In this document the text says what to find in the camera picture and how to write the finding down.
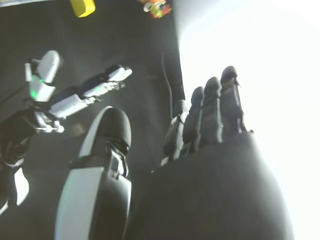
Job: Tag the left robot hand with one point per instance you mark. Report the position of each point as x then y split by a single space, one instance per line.
200 200

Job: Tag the yellow block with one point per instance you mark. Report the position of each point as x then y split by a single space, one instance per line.
82 7

